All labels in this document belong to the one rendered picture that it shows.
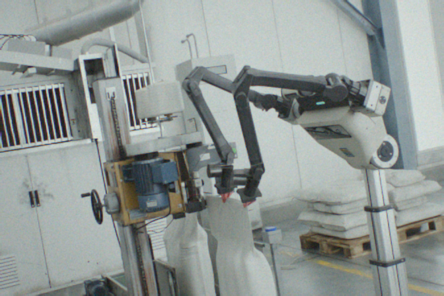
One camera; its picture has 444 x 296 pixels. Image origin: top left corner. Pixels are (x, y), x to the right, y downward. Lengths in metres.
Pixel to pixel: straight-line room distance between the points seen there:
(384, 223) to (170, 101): 1.15
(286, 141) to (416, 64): 2.48
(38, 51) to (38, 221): 1.49
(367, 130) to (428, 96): 6.91
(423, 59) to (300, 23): 2.13
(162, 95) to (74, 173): 2.95
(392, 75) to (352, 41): 0.73
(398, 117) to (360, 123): 6.04
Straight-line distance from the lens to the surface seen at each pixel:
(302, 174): 8.20
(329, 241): 6.00
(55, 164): 5.73
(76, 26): 5.63
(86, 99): 5.31
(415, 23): 9.58
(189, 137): 3.14
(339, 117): 2.64
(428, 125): 9.54
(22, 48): 5.51
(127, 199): 3.06
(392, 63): 8.71
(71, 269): 5.84
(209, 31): 7.74
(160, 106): 2.92
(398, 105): 8.71
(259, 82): 2.37
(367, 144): 2.73
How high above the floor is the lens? 1.48
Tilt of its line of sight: 3 degrees down
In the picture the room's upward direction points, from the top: 9 degrees counter-clockwise
